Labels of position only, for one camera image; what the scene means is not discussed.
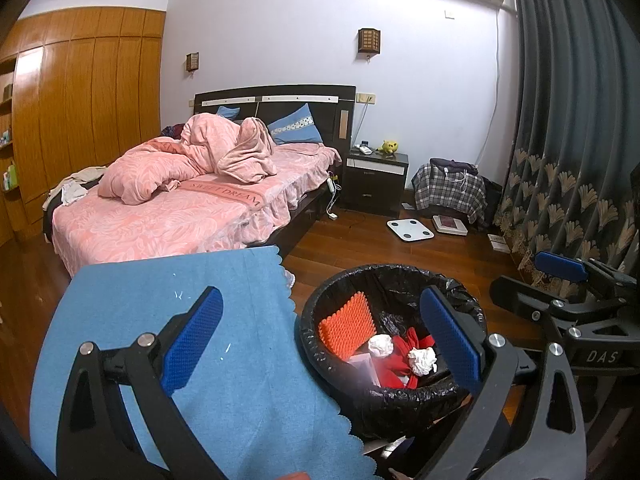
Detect red cloth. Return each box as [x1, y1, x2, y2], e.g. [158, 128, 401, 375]
[377, 327, 441, 390]

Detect dark hoodie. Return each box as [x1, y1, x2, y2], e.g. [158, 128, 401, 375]
[430, 158, 481, 177]

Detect dark wooden headboard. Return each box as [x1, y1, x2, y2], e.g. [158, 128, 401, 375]
[194, 85, 357, 153]

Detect white printed carton box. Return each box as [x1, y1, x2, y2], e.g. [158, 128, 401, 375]
[345, 355, 383, 388]

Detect plaid cloth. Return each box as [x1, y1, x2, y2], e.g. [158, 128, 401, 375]
[411, 162, 487, 223]

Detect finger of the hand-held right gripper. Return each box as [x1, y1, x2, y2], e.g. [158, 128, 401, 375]
[534, 252, 640, 301]
[492, 276, 631, 328]

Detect black lined waste bin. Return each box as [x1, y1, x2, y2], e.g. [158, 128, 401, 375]
[300, 264, 488, 442]

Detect dark nightstand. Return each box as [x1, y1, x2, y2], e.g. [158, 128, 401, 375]
[341, 150, 410, 215]

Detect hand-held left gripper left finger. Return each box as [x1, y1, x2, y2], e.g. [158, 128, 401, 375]
[56, 286, 224, 480]

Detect large wooden wall lamp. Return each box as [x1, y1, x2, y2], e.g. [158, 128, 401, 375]
[357, 28, 382, 58]

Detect wooden wardrobe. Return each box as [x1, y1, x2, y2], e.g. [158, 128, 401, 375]
[0, 6, 167, 241]

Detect white beige clothes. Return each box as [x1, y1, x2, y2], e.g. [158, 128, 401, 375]
[48, 166, 108, 206]

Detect white bathroom scale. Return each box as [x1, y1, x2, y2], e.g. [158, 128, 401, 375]
[386, 219, 434, 243]

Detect grey patterned curtain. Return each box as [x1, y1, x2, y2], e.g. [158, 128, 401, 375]
[487, 0, 640, 306]

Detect bed with pink sheet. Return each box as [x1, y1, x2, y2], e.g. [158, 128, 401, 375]
[42, 142, 343, 278]

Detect black clothing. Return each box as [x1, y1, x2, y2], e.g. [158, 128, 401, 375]
[41, 195, 61, 236]

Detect white paper ball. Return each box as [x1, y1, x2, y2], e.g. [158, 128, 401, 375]
[368, 334, 396, 359]

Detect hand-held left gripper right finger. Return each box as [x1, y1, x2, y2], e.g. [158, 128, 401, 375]
[419, 285, 589, 480]

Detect scale with red centre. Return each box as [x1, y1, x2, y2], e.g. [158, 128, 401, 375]
[432, 213, 469, 236]

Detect large orange bubble wrap sheet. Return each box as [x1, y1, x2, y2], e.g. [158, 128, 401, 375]
[318, 292, 376, 361]

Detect grey tissue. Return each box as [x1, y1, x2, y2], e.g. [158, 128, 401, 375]
[407, 347, 438, 376]

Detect blue tablecloth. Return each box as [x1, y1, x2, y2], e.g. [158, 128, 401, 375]
[29, 246, 386, 480]

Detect blue pillow with dotted band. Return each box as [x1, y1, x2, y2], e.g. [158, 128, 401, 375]
[266, 103, 323, 146]

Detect pink duvet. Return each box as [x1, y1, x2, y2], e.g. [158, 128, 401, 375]
[96, 113, 278, 206]

